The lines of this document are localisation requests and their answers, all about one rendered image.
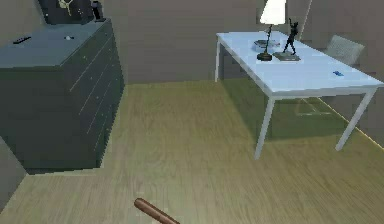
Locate white shade table lamp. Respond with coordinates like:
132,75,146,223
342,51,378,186
256,0,288,62

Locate brown baseball bat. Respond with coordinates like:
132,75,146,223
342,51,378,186
133,197,181,224

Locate white table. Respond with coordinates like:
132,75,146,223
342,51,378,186
214,30,384,161

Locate black figure statue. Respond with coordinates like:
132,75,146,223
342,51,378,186
272,17,301,63

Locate pale grey chair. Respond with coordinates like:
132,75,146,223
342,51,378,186
324,34,366,66

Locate dark grey chest of drawers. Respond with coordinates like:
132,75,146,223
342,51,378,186
0,18,126,176

